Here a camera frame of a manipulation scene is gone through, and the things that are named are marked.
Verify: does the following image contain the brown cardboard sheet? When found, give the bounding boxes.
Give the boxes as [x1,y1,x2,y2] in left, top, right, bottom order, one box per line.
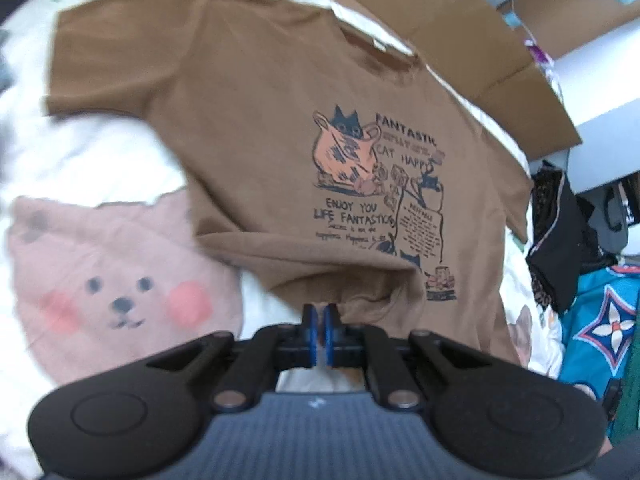
[337,0,582,159]

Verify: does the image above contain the black knit garment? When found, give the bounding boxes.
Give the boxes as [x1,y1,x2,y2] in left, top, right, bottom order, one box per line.
[526,162,617,315]

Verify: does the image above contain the white purple plastic bags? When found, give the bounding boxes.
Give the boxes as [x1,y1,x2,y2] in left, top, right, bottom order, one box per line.
[502,10,564,103]

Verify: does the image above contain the cream bear print duvet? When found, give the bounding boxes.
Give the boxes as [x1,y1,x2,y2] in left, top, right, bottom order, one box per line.
[1,0,547,479]

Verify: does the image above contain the teal printed garment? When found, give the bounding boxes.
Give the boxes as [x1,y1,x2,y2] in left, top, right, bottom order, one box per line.
[559,264,639,444]

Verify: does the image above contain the brown printed t-shirt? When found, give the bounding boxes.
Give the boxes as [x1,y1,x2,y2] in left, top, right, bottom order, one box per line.
[47,0,532,362]

